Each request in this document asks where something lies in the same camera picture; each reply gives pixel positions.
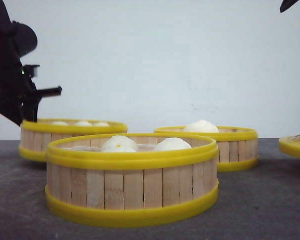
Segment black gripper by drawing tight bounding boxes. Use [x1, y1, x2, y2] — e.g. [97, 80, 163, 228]
[0, 58, 62, 126]

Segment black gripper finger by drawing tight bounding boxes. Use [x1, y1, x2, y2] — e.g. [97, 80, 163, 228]
[280, 0, 299, 13]

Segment bamboo steamer drawer yellow rims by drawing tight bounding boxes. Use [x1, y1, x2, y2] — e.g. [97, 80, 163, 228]
[19, 118, 128, 162]

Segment woven bamboo steamer lid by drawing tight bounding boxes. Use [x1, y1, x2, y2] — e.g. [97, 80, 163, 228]
[279, 134, 300, 158]

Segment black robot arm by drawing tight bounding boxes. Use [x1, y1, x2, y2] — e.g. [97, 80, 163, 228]
[0, 0, 62, 126]

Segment white steamed bun yellow dot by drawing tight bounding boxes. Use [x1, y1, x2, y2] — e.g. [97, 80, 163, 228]
[51, 121, 69, 126]

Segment white steamed bun edge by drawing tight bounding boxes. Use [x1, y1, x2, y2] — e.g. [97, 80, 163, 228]
[92, 121, 110, 127]

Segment white bun in front drawer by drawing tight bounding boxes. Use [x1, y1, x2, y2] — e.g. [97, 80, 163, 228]
[100, 135, 138, 153]

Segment white bun in drawer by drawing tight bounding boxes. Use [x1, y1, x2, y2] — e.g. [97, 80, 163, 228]
[100, 135, 138, 153]
[183, 119, 219, 133]

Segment white bun front drawer right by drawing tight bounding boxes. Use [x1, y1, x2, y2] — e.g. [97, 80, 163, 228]
[153, 137, 191, 152]

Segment white bun in right drawer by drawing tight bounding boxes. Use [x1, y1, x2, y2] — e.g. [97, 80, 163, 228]
[183, 119, 219, 133]

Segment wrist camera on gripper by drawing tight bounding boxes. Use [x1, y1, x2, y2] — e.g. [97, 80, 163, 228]
[22, 64, 40, 78]

